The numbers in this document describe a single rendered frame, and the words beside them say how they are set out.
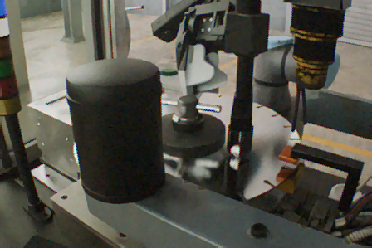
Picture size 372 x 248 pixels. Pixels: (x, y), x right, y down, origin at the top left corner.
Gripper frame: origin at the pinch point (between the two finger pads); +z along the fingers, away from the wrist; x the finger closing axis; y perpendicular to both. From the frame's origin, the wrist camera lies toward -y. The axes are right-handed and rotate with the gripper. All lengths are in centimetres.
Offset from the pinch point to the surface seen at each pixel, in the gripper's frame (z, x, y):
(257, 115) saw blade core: 0.3, 9.8, 7.2
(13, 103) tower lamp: 5.9, -18.4, -20.8
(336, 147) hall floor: -9, 206, -25
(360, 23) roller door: -253, 525, -77
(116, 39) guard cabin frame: -18.3, 15.2, -42.5
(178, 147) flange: 7.5, -5.3, 4.5
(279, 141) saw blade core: 4.3, 5.5, 13.6
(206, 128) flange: 4.3, -0.4, 4.7
